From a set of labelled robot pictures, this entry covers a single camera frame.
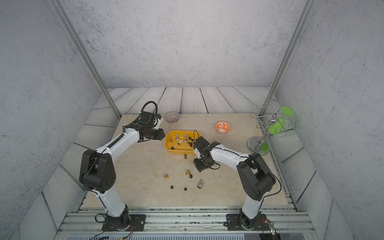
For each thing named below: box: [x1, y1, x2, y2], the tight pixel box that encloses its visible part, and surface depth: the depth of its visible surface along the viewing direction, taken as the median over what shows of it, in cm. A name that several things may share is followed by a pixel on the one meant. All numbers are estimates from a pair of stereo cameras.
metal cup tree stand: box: [247, 103, 297, 155], surface depth 104 cm
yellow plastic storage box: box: [164, 130, 202, 155], surface depth 106 cm
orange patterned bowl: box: [214, 121, 231, 135], surface depth 113 cm
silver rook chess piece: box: [197, 179, 205, 190], surface depth 88 cm
